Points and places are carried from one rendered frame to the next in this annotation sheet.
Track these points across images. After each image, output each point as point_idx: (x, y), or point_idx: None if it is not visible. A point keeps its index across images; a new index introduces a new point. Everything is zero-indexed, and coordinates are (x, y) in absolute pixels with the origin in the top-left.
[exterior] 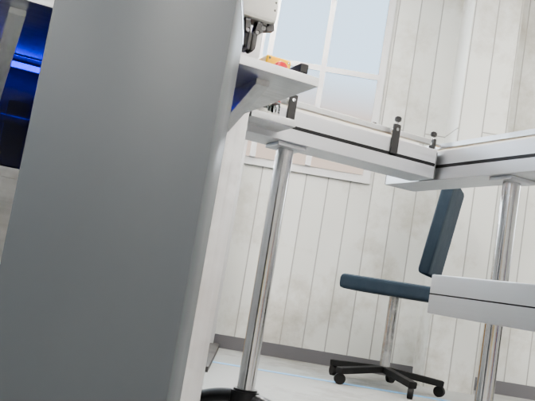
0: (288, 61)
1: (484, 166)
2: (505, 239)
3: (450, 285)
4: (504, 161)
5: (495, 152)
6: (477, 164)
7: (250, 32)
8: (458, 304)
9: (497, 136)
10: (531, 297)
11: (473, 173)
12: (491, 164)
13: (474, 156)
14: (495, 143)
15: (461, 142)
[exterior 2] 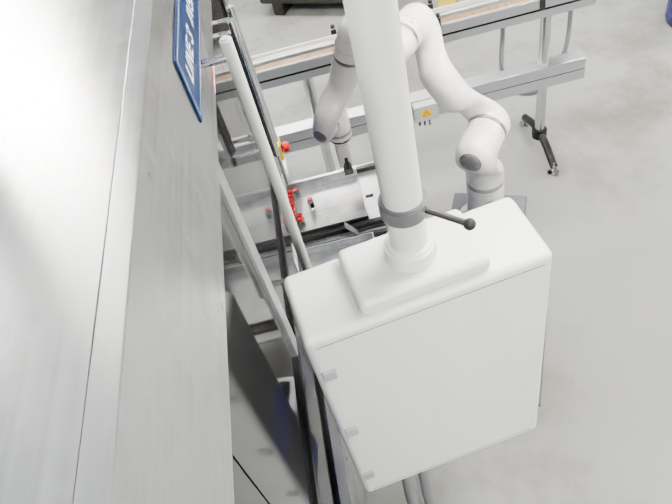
0: (278, 136)
1: (294, 76)
2: (317, 102)
3: (290, 137)
4: (311, 71)
5: (301, 67)
6: (287, 76)
7: (351, 165)
8: (301, 143)
9: (290, 55)
10: (353, 123)
11: (286, 82)
12: (300, 74)
13: (283, 73)
14: (298, 63)
15: (257, 64)
